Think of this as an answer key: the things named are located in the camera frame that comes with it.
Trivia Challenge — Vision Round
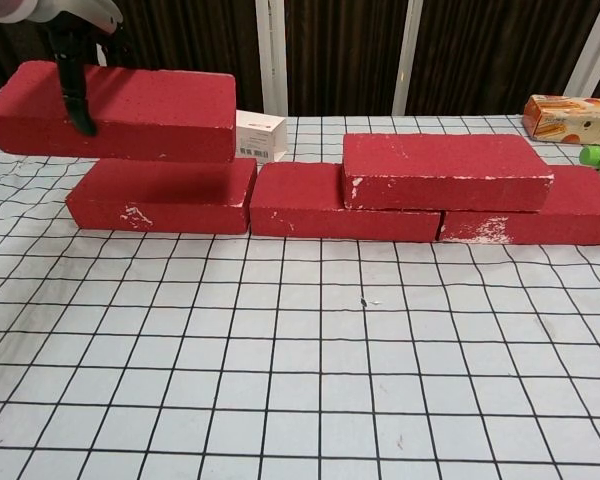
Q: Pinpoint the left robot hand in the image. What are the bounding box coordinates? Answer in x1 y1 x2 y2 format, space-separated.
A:
0 0 127 138

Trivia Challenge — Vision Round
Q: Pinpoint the red foam brick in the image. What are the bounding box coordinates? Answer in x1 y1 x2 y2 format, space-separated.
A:
340 131 556 213
0 61 239 164
247 161 443 243
64 157 259 236
436 164 600 247

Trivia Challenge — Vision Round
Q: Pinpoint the dark brown curtain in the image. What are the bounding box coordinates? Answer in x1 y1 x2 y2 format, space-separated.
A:
0 0 600 127

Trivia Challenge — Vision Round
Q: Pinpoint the small white carton box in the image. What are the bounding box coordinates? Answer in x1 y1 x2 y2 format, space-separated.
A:
234 110 289 162

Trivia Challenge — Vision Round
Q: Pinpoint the checked light blue tablecloth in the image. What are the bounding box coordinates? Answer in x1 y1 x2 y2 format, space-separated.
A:
0 114 600 480

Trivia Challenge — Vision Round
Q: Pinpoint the orange snack box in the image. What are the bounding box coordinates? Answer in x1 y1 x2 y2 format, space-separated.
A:
522 94 600 148

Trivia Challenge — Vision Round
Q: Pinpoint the white frame pole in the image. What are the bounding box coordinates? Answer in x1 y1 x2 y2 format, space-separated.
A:
271 0 289 118
562 0 600 99
392 0 425 117
255 0 275 115
94 40 113 72

